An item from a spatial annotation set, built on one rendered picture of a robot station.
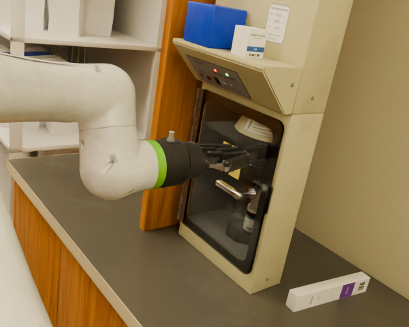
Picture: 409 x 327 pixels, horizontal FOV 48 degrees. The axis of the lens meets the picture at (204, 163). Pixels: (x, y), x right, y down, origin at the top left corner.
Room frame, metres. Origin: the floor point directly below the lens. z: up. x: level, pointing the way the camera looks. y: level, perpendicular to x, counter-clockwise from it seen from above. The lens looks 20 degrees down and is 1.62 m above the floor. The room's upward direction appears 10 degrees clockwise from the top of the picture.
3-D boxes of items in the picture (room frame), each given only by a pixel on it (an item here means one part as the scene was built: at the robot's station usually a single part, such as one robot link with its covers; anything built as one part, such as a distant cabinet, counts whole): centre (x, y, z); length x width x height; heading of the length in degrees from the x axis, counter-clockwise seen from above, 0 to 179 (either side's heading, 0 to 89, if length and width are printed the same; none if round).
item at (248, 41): (1.01, -0.05, 1.54); 0.05 x 0.05 x 0.06; 38
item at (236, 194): (1.00, -0.08, 1.20); 0.10 x 0.05 x 0.03; 41
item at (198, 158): (0.86, 0.02, 1.31); 0.09 x 0.08 x 0.07; 131
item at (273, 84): (1.04, -0.02, 1.46); 0.32 x 0.12 x 0.10; 41
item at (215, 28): (1.10, 0.03, 1.56); 0.10 x 0.10 x 0.09; 41
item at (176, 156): (0.81, 0.07, 1.31); 0.09 x 0.06 x 0.12; 41
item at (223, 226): (1.08, -0.06, 1.19); 0.30 x 0.01 x 0.40; 41
